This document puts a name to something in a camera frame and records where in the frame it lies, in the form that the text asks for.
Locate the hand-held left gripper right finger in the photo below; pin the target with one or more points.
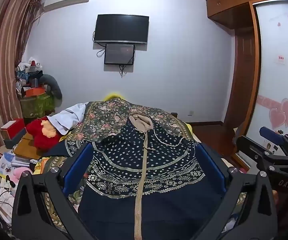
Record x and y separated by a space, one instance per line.
212 168

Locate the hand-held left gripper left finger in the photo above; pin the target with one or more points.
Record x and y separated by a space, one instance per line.
77 166

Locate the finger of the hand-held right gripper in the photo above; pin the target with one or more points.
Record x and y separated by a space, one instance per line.
249 145
271 135

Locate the navy patterned hooded garment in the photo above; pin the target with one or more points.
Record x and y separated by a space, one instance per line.
146 155

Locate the white garment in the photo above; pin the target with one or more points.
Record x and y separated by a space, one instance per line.
66 117

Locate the red plush toy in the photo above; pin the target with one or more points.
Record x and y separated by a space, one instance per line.
37 135

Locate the brown cloth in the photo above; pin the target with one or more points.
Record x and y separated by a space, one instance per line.
27 148

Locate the green floral blanket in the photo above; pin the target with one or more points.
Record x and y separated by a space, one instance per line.
103 115

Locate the pink plush toy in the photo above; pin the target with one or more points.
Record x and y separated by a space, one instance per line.
18 172

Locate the black box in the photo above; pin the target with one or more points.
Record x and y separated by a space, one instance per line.
15 141

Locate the stack of books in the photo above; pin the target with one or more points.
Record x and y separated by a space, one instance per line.
6 162

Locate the red box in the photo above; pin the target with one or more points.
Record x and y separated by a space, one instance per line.
15 126

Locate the orange box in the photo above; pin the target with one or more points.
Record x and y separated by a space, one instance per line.
35 92

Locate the sliding door with heart stickers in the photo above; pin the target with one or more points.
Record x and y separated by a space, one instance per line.
271 42

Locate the pile of clutter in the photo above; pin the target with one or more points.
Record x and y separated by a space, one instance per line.
25 75

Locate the small black monitor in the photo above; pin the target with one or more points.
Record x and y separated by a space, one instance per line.
119 54

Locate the wooden wardrobe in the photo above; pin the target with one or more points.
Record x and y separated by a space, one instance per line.
231 7

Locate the striped brown curtain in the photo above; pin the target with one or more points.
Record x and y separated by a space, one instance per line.
1 55

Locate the large black television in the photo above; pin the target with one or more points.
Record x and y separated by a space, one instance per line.
121 28

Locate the white wall socket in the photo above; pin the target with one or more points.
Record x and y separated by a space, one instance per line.
190 113

